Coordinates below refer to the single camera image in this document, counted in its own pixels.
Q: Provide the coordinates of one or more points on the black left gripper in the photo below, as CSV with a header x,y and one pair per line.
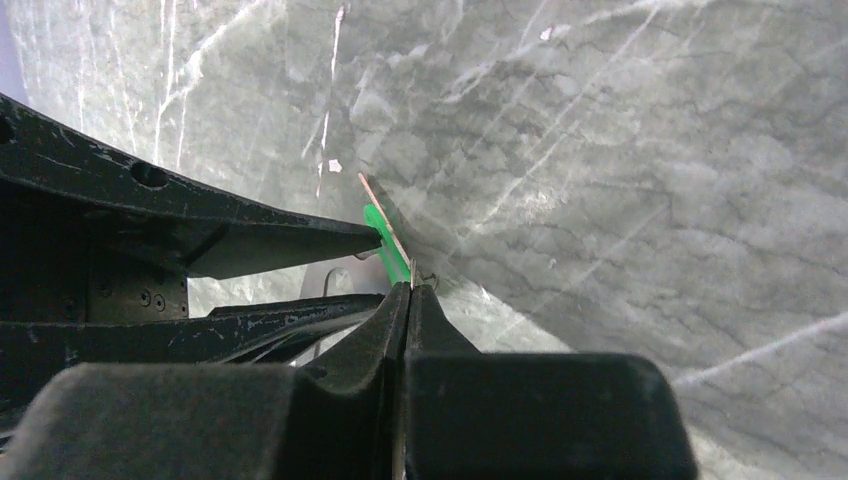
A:
x,y
79,221

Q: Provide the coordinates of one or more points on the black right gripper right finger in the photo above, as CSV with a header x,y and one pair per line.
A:
x,y
476,415

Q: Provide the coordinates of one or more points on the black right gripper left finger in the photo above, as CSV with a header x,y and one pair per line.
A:
x,y
333,418

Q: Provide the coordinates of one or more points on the green key tag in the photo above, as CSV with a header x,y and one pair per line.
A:
x,y
391,253

